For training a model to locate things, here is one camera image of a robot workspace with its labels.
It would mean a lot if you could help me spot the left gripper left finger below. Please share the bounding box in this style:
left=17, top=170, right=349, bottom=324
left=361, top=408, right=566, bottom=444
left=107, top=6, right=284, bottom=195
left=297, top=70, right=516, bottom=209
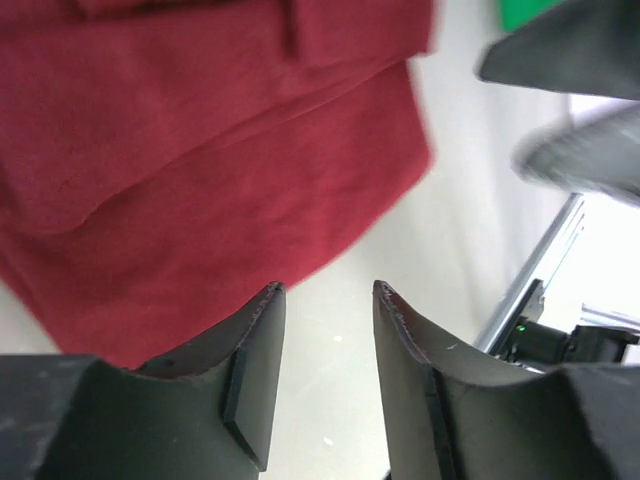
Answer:
left=1, top=282, right=286, bottom=480

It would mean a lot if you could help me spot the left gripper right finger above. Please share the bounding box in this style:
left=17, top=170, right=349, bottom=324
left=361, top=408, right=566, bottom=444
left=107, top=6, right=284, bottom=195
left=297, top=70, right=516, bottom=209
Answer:
left=373, top=281, right=639, bottom=479

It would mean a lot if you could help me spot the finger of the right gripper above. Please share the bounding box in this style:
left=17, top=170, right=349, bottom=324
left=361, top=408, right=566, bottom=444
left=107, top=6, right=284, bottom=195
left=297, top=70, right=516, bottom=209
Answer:
left=478, top=0, right=639, bottom=98
left=513, top=104, right=639, bottom=205

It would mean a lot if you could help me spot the dark maroon t-shirt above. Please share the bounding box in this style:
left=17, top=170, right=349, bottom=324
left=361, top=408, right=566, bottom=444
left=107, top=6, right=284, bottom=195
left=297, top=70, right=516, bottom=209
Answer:
left=1, top=1, right=435, bottom=367

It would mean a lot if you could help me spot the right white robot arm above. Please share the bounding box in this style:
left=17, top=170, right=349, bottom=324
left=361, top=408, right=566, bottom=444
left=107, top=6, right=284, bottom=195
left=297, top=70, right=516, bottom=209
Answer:
left=479, top=1, right=639, bottom=367

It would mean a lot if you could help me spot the green plastic bin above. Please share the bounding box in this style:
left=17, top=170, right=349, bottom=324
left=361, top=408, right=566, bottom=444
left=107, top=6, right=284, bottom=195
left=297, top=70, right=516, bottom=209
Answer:
left=497, top=0, right=558, bottom=32

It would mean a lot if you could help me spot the aluminium front rail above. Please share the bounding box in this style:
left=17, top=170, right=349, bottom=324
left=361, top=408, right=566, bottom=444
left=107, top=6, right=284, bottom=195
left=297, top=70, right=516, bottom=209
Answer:
left=472, top=192, right=640, bottom=361

